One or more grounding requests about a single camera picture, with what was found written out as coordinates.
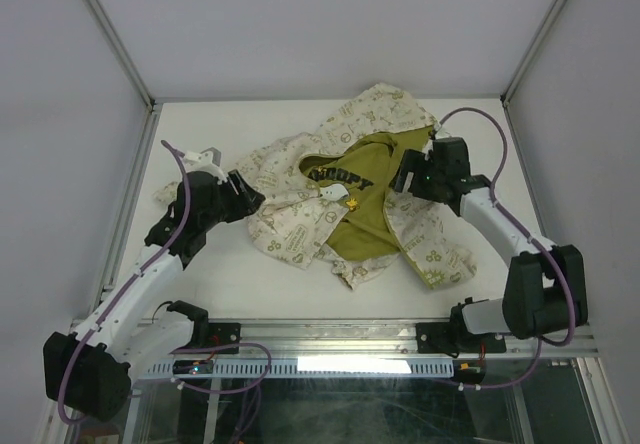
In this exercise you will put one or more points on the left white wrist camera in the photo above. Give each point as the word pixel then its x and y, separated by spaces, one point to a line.
pixel 207 161

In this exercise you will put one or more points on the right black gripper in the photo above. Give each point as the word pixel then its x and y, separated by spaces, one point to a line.
pixel 412 161

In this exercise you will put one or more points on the cream patterned hooded jacket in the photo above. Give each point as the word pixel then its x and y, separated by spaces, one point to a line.
pixel 328 195

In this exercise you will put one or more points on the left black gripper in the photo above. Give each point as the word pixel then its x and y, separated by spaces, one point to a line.
pixel 245 200

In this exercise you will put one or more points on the left aluminium frame post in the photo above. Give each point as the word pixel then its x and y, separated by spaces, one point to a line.
pixel 121 54

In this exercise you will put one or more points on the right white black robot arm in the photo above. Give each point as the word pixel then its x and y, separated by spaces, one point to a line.
pixel 545 290

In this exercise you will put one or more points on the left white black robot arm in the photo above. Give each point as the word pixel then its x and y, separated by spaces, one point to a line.
pixel 92 369

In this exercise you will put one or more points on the aluminium frame post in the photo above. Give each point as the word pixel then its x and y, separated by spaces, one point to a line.
pixel 121 54
pixel 541 34

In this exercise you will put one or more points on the white slotted cable duct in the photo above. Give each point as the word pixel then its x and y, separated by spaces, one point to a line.
pixel 320 366

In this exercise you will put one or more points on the right aluminium frame post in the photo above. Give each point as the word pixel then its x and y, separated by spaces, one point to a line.
pixel 541 34

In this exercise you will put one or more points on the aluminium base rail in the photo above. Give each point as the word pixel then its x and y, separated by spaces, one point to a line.
pixel 286 336

